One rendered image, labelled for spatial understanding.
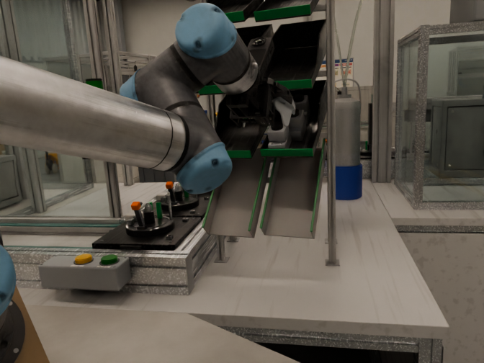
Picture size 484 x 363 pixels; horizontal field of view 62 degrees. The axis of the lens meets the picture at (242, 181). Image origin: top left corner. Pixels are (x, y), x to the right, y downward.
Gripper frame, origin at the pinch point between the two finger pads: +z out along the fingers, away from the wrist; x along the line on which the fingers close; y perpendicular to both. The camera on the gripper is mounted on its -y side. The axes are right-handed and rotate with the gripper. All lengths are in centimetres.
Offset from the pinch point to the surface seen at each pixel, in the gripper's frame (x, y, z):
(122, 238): -46, 30, 17
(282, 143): -0.7, 3.6, 13.0
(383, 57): 18, -71, 111
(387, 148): 21, -31, 130
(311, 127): 3.8, -4.4, 23.7
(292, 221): 0.9, 21.3, 22.8
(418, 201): 34, 2, 93
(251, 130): -12.4, -3.0, 21.1
